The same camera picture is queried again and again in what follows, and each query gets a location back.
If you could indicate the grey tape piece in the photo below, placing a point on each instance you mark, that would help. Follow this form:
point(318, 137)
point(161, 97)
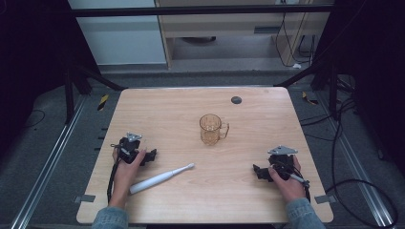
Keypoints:
point(84, 198)
point(324, 199)

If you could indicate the person's right hand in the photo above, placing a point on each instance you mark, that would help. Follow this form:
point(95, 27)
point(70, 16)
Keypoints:
point(291, 189)

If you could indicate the white electric toothbrush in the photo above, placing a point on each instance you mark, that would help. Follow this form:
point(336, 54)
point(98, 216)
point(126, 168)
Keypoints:
point(159, 179)

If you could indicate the black metal stand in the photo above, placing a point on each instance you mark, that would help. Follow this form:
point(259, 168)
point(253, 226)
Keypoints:
point(69, 95)
point(332, 92)

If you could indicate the grey round table grommet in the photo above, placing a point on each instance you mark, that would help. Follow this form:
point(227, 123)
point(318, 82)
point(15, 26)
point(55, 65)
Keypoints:
point(236, 100)

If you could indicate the aluminium floor rail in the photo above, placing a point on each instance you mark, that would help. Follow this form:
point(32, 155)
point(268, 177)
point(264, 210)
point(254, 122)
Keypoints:
point(359, 165)
point(47, 162)

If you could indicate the person's left hand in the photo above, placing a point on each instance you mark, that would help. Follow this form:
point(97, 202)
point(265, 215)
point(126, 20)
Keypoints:
point(124, 176)

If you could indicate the light wooden desk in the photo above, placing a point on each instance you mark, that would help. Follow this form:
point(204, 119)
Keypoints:
point(223, 27)

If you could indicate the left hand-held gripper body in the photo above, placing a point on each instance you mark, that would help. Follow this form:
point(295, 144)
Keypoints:
point(129, 149)

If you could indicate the dark curtain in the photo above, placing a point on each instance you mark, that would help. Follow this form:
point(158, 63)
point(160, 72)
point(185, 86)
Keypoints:
point(31, 63)
point(375, 63)

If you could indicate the yellow black tape strip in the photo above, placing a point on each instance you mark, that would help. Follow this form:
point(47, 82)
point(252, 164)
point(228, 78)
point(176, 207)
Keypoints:
point(309, 99)
point(102, 102)

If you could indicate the black horizontal frame bar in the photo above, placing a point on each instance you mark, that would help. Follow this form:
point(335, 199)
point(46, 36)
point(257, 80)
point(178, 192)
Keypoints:
point(191, 10)

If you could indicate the clear plastic mug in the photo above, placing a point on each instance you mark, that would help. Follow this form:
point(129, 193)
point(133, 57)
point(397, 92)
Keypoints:
point(210, 132)

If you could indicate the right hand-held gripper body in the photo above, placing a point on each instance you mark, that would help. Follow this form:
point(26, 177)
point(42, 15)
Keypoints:
point(281, 160)

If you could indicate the white cabinet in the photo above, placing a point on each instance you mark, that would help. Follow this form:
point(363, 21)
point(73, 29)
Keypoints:
point(117, 38)

